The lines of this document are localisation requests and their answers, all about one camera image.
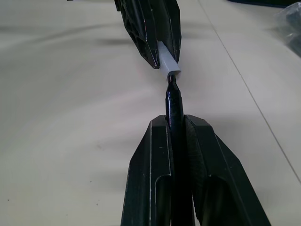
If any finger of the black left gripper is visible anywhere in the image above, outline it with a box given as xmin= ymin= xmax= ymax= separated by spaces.
xmin=114 ymin=0 xmax=161 ymax=70
xmin=151 ymin=0 xmax=184 ymax=65

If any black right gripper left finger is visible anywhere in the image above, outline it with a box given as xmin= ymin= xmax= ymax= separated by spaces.
xmin=120 ymin=114 xmax=175 ymax=226

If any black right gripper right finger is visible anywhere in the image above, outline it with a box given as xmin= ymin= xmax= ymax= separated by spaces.
xmin=183 ymin=114 xmax=271 ymax=226

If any white marker cap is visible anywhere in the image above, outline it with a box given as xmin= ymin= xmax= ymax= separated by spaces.
xmin=157 ymin=41 xmax=182 ymax=82

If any black marker pen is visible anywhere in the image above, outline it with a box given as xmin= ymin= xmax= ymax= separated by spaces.
xmin=164 ymin=77 xmax=196 ymax=226

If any clear plastic bag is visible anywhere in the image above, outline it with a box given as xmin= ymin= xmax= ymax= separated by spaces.
xmin=274 ymin=3 xmax=301 ymax=59

